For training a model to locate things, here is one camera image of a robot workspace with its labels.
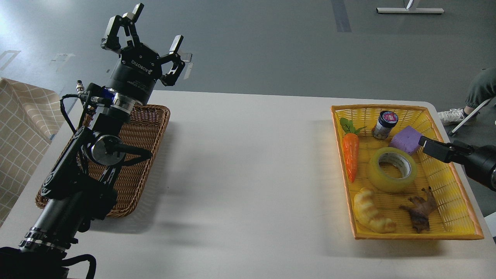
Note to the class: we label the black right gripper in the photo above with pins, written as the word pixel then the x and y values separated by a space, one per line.
pixel 479 162

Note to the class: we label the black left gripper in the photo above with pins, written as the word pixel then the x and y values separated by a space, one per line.
pixel 135 75

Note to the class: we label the yellow tape roll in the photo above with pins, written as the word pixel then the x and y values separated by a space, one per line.
pixel 391 170

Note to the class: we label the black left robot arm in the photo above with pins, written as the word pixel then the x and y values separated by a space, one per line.
pixel 42 254

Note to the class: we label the white sneaker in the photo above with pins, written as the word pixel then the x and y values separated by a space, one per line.
pixel 454 116

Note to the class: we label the purple foam block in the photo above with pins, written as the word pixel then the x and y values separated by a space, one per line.
pixel 406 140

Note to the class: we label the yellow plastic basket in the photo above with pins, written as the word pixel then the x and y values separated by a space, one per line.
pixel 454 219

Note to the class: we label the brown toy animal figure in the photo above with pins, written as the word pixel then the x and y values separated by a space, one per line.
pixel 419 213

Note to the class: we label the small dark-lidded jar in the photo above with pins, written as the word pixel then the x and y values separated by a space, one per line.
pixel 386 121

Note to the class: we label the brown wicker basket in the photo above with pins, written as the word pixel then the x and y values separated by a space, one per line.
pixel 104 166

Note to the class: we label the seated person leg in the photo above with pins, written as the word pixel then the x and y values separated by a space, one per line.
pixel 482 87

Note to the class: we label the orange toy carrot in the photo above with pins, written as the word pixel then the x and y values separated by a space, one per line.
pixel 350 145

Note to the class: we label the toy croissant bread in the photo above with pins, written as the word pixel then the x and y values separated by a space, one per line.
pixel 368 215

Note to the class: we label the beige checkered cloth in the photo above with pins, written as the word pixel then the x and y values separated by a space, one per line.
pixel 29 118

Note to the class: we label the white metal stand base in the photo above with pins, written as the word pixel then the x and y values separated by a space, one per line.
pixel 410 7

